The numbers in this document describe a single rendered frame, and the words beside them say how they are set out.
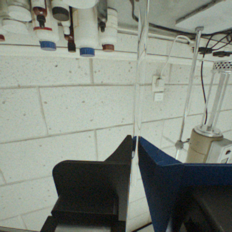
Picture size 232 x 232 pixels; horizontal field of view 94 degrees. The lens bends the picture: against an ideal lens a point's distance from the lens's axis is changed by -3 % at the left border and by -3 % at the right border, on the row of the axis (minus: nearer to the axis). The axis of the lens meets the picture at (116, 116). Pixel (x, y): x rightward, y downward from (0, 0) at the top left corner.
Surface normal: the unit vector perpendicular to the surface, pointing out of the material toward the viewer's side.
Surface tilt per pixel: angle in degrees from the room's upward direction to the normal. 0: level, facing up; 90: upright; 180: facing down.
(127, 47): 90
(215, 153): 90
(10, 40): 90
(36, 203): 90
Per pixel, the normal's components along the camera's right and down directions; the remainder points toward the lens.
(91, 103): 0.34, 0.29
